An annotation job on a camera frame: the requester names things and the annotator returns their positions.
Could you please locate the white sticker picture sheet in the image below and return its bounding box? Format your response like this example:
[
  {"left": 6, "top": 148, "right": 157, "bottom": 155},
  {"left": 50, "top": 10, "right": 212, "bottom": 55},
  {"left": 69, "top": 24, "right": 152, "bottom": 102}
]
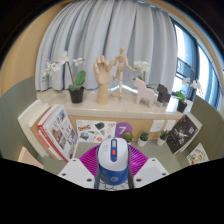
[{"left": 75, "top": 119, "right": 117, "bottom": 144}]

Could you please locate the red-edged photo magazine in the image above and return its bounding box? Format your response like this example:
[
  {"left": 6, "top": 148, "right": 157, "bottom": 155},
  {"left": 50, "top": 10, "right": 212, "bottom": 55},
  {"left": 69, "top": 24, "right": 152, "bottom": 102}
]
[{"left": 37, "top": 104, "right": 80, "bottom": 162}]

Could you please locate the black cover book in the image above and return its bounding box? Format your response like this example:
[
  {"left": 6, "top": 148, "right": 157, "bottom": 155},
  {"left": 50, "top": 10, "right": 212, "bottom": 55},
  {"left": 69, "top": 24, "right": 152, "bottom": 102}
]
[{"left": 165, "top": 114, "right": 200, "bottom": 155}]

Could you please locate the white orchid behind pink horse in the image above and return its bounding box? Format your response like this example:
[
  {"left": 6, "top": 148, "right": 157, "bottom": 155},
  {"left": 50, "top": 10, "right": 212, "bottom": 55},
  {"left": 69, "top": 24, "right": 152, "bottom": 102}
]
[{"left": 133, "top": 59, "right": 156, "bottom": 90}]

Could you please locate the wooden hand model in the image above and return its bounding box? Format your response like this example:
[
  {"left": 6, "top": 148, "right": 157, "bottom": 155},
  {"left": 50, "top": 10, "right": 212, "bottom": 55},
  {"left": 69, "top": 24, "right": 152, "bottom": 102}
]
[{"left": 93, "top": 55, "right": 114, "bottom": 106}]

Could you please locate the white wall socket plate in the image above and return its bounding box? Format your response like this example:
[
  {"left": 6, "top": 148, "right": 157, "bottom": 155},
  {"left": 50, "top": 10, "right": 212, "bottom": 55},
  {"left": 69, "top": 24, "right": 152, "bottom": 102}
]
[
  {"left": 149, "top": 119, "right": 166, "bottom": 133},
  {"left": 163, "top": 119, "right": 177, "bottom": 132}
]

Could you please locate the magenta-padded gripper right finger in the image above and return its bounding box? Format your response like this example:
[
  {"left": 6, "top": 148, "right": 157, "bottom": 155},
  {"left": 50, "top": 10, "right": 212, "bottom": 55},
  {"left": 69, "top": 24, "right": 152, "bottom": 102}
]
[{"left": 126, "top": 144, "right": 170, "bottom": 190}]

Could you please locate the black wooden horse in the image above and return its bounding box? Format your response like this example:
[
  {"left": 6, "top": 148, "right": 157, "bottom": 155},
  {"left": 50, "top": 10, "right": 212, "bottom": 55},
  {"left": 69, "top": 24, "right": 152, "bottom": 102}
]
[{"left": 155, "top": 83, "right": 172, "bottom": 108}]

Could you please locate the wooden artist mannequin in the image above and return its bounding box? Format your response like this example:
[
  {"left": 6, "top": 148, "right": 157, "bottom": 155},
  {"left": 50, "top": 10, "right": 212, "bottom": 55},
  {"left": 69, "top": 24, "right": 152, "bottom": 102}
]
[{"left": 109, "top": 46, "right": 136, "bottom": 99}]

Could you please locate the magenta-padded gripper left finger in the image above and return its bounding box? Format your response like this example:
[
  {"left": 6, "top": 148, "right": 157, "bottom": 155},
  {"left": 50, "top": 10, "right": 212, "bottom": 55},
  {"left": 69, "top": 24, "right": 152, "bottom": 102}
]
[{"left": 57, "top": 145, "right": 101, "bottom": 190}]

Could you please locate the grey curtain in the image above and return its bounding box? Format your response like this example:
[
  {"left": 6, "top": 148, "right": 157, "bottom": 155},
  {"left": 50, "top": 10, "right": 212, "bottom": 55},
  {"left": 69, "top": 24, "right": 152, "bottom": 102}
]
[{"left": 34, "top": 0, "right": 178, "bottom": 96}]

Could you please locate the blue and white computer mouse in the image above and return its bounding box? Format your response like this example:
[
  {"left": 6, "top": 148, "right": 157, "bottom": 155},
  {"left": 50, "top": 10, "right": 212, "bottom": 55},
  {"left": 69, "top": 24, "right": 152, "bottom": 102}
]
[{"left": 96, "top": 137, "right": 130, "bottom": 186}]

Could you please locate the purple round number sign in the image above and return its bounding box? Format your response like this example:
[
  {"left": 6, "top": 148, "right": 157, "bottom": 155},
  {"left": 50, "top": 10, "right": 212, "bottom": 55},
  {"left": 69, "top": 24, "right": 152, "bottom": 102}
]
[{"left": 114, "top": 121, "right": 133, "bottom": 139}]

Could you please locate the colourful sticker card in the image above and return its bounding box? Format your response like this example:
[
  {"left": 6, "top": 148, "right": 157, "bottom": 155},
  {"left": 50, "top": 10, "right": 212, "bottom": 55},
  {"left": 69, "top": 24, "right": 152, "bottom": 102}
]
[{"left": 185, "top": 142, "right": 210, "bottom": 166}]

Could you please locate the pink wooden horse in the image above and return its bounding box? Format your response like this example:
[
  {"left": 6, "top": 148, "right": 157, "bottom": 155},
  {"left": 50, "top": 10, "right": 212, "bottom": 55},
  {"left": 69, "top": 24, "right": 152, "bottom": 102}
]
[{"left": 133, "top": 77, "right": 158, "bottom": 108}]

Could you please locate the tan book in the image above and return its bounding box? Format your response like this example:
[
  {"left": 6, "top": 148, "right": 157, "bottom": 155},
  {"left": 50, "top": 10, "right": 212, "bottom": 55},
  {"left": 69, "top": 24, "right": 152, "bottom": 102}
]
[{"left": 27, "top": 105, "right": 63, "bottom": 161}]

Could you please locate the small succulent in white pot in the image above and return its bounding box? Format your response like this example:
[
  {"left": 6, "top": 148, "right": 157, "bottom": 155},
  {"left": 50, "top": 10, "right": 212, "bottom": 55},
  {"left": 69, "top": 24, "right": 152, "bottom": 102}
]
[
  {"left": 122, "top": 131, "right": 134, "bottom": 145},
  {"left": 156, "top": 129, "right": 170, "bottom": 147},
  {"left": 137, "top": 131, "right": 150, "bottom": 148}
]

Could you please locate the white orchid in black pot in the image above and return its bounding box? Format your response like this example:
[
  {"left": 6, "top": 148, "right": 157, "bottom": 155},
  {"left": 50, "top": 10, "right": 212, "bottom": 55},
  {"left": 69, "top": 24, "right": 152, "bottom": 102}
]
[
  {"left": 172, "top": 77, "right": 203, "bottom": 114},
  {"left": 41, "top": 50, "right": 87, "bottom": 104}
]

